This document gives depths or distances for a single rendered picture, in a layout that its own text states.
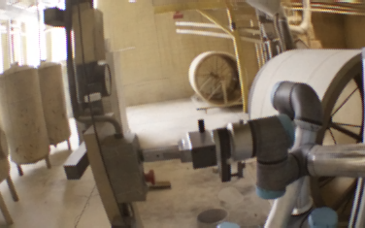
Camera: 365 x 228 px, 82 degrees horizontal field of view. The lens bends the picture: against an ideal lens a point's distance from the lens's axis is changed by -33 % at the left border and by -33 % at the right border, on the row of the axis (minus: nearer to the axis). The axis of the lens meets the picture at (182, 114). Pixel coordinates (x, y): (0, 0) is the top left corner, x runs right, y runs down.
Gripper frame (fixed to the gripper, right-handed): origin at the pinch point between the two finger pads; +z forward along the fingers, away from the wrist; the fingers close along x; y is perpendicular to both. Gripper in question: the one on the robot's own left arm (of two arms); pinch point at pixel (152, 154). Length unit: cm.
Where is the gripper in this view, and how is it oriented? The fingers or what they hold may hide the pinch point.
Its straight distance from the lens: 66.5
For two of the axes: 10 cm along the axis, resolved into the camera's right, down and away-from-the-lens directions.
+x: 0.5, 1.9, -9.8
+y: -1.3, -9.7, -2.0
